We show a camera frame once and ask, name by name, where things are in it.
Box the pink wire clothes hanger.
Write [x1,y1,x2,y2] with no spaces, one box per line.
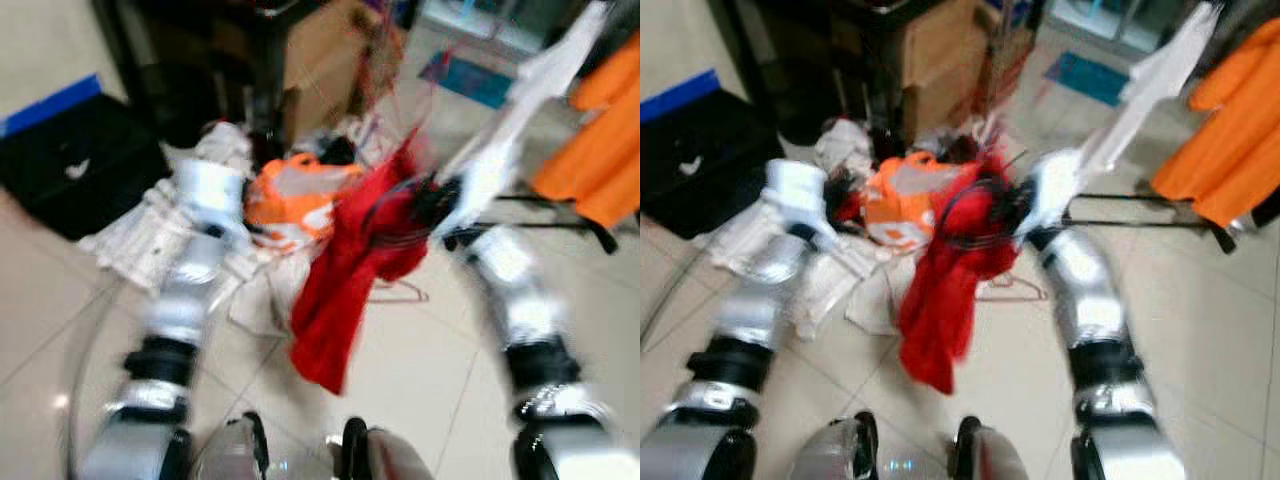
[365,278,431,304]
[975,275,1049,303]

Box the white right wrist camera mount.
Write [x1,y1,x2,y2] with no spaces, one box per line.
[435,150,501,241]
[1025,150,1081,236]

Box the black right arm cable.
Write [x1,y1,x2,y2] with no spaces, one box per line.
[940,175,1031,251]
[360,180,441,251]

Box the cardboard box with black print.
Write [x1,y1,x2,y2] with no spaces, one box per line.
[285,50,401,141]
[903,50,1036,141]

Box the white T-shirt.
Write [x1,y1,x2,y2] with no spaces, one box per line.
[1070,0,1223,176]
[440,0,611,211]

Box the black bag with white logo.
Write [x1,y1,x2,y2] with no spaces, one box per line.
[0,95,171,241]
[640,90,786,241]

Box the black metal clothes rack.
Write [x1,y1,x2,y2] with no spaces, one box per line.
[445,195,621,256]
[1060,190,1241,256]

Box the orange and white bag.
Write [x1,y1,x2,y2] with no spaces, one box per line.
[860,152,976,251]
[243,152,366,253]

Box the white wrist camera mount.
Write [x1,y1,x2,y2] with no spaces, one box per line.
[1025,150,1081,236]
[765,160,836,246]
[435,150,501,241]
[172,160,249,246]

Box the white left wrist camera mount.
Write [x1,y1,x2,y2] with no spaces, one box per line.
[172,160,249,246]
[765,160,836,246]

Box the teal floor mat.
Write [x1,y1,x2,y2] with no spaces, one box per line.
[420,50,516,109]
[1045,50,1136,106]

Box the grey robot right leg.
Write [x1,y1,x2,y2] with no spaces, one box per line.
[330,415,436,480]
[950,415,1031,480]

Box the orange polo shirt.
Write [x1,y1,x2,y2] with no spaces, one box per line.
[1150,20,1280,229]
[530,30,641,229]

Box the plain cardboard box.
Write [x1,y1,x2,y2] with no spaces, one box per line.
[900,0,1021,69]
[283,0,391,71]

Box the white crumpled garment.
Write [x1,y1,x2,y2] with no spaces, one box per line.
[715,120,936,336]
[78,120,331,336]

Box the black metal shelf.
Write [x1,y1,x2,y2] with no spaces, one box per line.
[710,0,906,141]
[95,0,291,146]

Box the red polo shirt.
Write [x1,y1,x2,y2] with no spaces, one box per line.
[290,130,433,396]
[895,150,1021,396]

